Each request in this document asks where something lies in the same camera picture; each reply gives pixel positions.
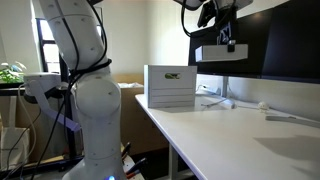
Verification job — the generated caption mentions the white crumpled paper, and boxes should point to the white crumpled paper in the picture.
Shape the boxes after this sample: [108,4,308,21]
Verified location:
[117,81,145,90]

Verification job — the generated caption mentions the red and black hand tools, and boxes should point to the red and black hand tools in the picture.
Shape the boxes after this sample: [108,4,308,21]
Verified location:
[120,141,148,180]

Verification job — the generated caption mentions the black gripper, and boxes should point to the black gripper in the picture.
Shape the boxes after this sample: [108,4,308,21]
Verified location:
[214,4,240,53]

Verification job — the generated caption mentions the black cable bundle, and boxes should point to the black cable bundle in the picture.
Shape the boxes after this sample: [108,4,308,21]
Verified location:
[30,0,113,180]

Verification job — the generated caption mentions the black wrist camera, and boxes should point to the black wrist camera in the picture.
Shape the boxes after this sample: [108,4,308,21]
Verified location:
[196,1,217,29]

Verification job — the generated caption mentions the green printed cloth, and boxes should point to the green printed cloth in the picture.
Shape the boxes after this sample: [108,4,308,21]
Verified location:
[164,72,181,80]

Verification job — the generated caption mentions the grey hanging cable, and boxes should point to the grey hanging cable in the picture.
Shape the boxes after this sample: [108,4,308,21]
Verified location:
[5,84,43,172]

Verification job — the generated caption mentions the window with black frame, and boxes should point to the window with black frame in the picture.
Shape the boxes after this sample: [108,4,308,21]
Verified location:
[35,17,68,75]

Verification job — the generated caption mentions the brown cardboard box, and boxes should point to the brown cardboard box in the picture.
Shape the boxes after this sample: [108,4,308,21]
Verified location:
[111,72,170,157]

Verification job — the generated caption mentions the black vertical pole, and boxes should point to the black vertical pole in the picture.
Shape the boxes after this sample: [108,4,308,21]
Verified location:
[58,56,78,159]

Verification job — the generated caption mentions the small white round object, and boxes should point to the small white round object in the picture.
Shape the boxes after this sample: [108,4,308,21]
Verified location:
[257,101,271,112]

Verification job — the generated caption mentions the green potted plant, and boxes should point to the green potted plant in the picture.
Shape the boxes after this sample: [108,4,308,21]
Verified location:
[0,61,28,85]

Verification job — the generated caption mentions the large white cardboard box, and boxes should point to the large white cardboard box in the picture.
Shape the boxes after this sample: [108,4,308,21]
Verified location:
[143,64,199,109]

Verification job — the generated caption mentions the grey monitor stand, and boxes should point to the grey monitor stand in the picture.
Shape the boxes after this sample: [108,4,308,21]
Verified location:
[221,75,232,98]

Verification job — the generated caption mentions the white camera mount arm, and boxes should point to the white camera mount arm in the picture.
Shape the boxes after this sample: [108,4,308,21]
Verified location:
[22,72,83,133]

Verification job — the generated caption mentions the small white box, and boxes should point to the small white box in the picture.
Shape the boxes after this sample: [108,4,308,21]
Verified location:
[194,43,250,64]

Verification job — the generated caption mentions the white desk leg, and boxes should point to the white desk leg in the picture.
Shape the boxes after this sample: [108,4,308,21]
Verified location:
[167,143,180,180]

